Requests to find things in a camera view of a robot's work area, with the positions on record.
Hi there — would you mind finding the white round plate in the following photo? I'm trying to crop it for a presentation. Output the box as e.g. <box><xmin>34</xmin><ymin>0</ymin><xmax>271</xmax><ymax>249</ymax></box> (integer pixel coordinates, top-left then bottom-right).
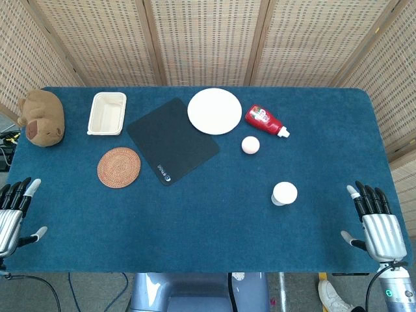
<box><xmin>187</xmin><ymin>88</ymin><xmax>243</xmax><ymax>136</ymax></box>

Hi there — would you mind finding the brown capybara plush toy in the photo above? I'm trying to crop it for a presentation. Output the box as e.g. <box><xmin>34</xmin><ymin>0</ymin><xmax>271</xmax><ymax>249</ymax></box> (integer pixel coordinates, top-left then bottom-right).
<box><xmin>16</xmin><ymin>89</ymin><xmax>66</xmax><ymax>148</ymax></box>

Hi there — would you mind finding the round woven rattan coaster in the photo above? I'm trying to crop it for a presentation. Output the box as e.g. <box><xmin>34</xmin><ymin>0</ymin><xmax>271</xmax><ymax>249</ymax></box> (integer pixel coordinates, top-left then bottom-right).
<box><xmin>97</xmin><ymin>147</ymin><xmax>142</xmax><ymax>189</ymax></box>

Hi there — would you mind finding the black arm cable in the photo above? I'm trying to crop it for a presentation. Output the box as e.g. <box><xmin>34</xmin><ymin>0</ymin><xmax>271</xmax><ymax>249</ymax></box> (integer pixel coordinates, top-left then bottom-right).
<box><xmin>365</xmin><ymin>261</ymin><xmax>408</xmax><ymax>312</ymax></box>
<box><xmin>5</xmin><ymin>274</ymin><xmax>62</xmax><ymax>312</ymax></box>

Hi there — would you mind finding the woven bamboo folding screen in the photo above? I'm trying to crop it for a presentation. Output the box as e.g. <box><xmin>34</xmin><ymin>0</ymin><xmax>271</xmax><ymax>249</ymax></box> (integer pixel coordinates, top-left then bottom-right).
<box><xmin>0</xmin><ymin>0</ymin><xmax>416</xmax><ymax>235</ymax></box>

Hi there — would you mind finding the white paper cup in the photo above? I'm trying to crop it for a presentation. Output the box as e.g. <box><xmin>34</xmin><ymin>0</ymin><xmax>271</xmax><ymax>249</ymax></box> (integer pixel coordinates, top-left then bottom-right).
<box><xmin>271</xmin><ymin>181</ymin><xmax>298</xmax><ymax>207</ymax></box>

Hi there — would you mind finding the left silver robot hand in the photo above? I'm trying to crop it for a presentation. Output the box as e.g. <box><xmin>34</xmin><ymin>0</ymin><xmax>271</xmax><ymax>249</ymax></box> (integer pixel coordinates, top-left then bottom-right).
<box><xmin>0</xmin><ymin>177</ymin><xmax>48</xmax><ymax>260</ymax></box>

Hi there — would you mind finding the cream plastic food container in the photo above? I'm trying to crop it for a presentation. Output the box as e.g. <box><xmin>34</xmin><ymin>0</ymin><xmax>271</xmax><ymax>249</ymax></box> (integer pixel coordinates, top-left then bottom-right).
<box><xmin>86</xmin><ymin>92</ymin><xmax>128</xmax><ymax>136</ymax></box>

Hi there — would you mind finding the black torso cable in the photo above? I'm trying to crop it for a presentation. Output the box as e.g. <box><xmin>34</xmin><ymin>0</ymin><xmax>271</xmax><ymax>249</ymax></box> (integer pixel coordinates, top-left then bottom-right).
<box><xmin>226</xmin><ymin>272</ymin><xmax>242</xmax><ymax>312</ymax></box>

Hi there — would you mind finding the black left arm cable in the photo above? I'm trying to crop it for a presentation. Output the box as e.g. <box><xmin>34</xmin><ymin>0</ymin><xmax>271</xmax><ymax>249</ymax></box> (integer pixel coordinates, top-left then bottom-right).
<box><xmin>5</xmin><ymin>274</ymin><xmax>62</xmax><ymax>312</ymax></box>

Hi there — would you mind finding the white sneaker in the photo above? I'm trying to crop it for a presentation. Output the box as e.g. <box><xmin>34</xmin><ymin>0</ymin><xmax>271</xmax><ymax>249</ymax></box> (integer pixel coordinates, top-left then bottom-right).
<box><xmin>317</xmin><ymin>279</ymin><xmax>354</xmax><ymax>312</ymax></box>

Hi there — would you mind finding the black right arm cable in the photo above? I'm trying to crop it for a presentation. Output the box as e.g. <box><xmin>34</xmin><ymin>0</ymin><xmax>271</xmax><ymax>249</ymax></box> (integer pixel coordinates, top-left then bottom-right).
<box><xmin>365</xmin><ymin>261</ymin><xmax>408</xmax><ymax>312</ymax></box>

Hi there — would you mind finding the pale pink ball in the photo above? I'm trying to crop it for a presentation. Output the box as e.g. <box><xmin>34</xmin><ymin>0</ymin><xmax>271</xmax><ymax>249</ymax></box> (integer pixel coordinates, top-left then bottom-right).
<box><xmin>241</xmin><ymin>136</ymin><xmax>261</xmax><ymax>155</ymax></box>

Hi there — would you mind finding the black equipment with yellow cables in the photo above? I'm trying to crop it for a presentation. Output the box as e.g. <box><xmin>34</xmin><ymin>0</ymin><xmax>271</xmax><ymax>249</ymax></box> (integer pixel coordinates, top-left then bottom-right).
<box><xmin>0</xmin><ymin>129</ymin><xmax>21</xmax><ymax>173</ymax></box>

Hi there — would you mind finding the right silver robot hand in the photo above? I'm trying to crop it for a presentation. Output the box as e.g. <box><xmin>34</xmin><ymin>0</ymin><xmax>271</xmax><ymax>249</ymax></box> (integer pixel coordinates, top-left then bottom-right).
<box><xmin>340</xmin><ymin>181</ymin><xmax>408</xmax><ymax>263</ymax></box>

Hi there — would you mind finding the blue table cloth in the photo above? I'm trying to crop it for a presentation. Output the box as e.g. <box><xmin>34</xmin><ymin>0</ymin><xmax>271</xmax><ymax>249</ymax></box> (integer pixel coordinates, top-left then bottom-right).
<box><xmin>0</xmin><ymin>86</ymin><xmax>414</xmax><ymax>274</ymax></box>

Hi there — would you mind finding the red ketchup squeeze bottle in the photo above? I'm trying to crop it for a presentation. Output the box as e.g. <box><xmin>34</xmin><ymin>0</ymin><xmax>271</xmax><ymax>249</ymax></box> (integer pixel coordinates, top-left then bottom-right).
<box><xmin>244</xmin><ymin>103</ymin><xmax>291</xmax><ymax>139</ymax></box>

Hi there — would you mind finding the blue-grey robot torso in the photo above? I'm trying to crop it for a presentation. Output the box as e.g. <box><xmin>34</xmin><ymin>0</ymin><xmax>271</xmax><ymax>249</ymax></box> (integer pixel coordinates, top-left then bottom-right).
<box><xmin>129</xmin><ymin>272</ymin><xmax>271</xmax><ymax>312</ymax></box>

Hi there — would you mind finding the black mouse pad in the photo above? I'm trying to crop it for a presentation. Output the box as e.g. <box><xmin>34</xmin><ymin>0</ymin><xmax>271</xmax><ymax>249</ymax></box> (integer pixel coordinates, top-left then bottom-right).
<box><xmin>125</xmin><ymin>97</ymin><xmax>221</xmax><ymax>187</ymax></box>

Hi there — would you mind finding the blue floor cable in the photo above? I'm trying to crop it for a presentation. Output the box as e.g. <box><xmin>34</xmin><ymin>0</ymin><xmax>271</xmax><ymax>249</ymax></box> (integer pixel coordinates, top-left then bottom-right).
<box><xmin>67</xmin><ymin>272</ymin><xmax>130</xmax><ymax>312</ymax></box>

